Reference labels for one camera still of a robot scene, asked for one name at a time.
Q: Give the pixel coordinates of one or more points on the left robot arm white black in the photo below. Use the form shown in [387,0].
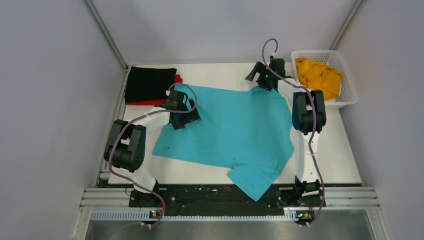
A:
[125,150]

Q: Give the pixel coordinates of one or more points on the orange t shirt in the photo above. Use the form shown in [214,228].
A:
[316,75]

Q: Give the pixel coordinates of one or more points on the white plastic basket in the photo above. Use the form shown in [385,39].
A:
[334,59]

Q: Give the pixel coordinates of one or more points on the folded red t shirt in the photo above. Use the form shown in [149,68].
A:
[177,79]

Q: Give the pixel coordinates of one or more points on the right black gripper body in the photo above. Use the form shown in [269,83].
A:
[264,80]

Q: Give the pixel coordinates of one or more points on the turquoise t shirt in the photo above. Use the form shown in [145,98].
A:
[248,132]

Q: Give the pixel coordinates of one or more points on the aluminium front rail frame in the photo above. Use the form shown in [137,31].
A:
[352,213]

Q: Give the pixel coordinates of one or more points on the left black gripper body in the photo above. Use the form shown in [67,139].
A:
[181,117]

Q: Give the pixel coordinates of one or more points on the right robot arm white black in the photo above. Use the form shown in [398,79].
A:
[308,119]

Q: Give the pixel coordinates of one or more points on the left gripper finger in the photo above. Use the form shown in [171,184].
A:
[178,125]
[194,116]

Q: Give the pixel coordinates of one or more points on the folded black t shirt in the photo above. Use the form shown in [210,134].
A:
[148,83]

